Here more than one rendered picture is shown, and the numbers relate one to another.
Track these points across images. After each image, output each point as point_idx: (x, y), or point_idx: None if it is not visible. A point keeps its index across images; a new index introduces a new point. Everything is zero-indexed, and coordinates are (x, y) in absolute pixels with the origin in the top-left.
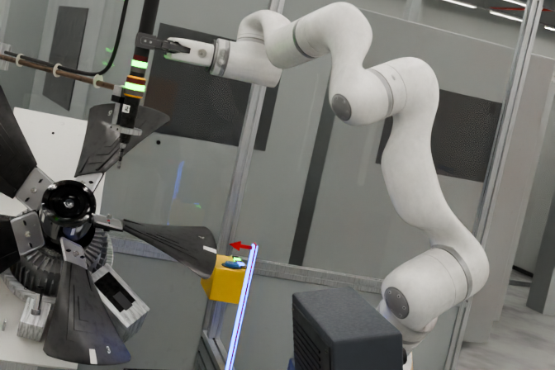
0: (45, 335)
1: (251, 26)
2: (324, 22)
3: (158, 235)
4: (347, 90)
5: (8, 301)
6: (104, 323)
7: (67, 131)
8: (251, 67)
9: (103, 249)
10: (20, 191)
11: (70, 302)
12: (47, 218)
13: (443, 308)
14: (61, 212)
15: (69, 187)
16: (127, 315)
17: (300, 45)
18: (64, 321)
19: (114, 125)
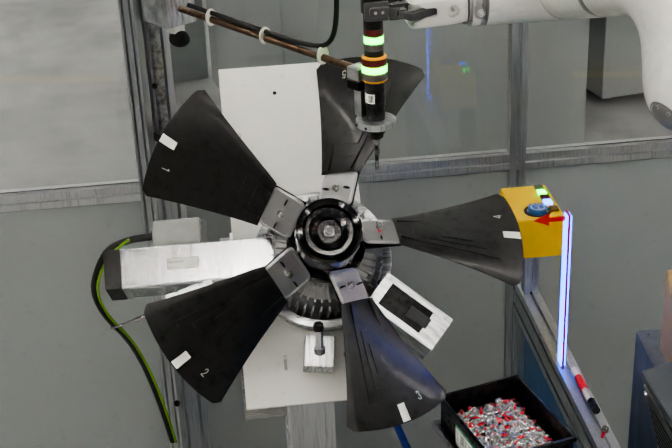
0: (334, 364)
1: None
2: None
3: (444, 237)
4: (670, 99)
5: (282, 331)
6: (405, 361)
7: (291, 85)
8: (522, 8)
9: (378, 249)
10: (264, 216)
11: (362, 356)
12: (308, 257)
13: None
14: (323, 246)
15: (324, 208)
16: (428, 335)
17: (589, 8)
18: (361, 383)
19: (360, 121)
